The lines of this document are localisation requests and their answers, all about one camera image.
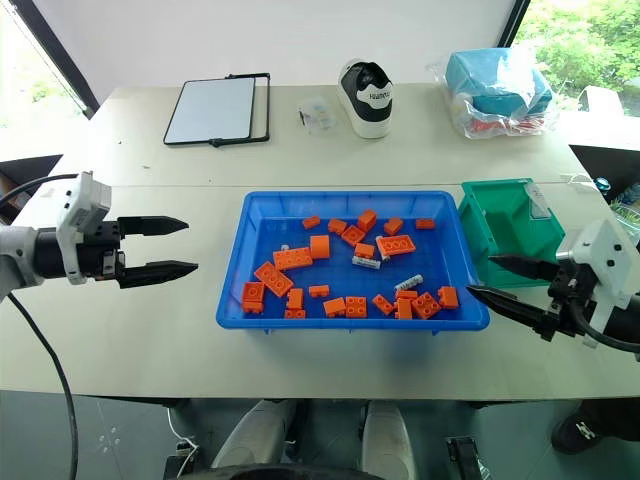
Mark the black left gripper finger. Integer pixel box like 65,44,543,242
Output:
117,215,191,238
120,259,200,291

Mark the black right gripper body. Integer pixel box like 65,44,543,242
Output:
547,261,602,338

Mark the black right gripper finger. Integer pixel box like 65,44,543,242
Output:
488,253,560,286
465,284,556,343

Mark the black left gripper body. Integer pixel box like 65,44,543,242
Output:
78,219,127,289

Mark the green plastic bin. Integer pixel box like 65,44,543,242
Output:
459,177,568,290

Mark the light blue box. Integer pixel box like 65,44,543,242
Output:
444,48,554,117

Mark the teal clutter pile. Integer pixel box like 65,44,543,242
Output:
593,175,640,227

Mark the small black-framed whiteboard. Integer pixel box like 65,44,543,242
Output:
163,73,272,148

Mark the black shoe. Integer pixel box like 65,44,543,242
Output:
550,398,640,456

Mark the clear plastic bag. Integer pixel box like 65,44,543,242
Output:
426,46,560,141

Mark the blue plastic tray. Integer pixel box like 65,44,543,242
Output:
215,189,492,336

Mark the white robot leg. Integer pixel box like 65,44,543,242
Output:
360,400,417,480
211,399,302,472

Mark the white chair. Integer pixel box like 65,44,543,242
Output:
576,85,624,114

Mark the small clear plastic packet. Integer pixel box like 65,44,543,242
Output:
297,97,336,136

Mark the white and black sneaker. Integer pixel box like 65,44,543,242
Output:
335,59,397,140

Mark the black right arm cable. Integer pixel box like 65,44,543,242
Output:
573,298,640,354

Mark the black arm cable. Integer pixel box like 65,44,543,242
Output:
573,298,640,354
0,172,80,480

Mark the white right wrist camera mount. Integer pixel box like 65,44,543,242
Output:
556,218,640,312

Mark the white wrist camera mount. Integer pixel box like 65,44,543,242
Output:
556,218,640,312
41,171,114,286

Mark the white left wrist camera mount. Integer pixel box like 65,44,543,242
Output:
41,171,114,286

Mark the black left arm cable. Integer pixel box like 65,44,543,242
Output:
0,172,80,480

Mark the black floor bracket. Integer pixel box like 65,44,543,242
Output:
444,435,487,480

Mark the white floor cable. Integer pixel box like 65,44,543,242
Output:
166,398,200,454

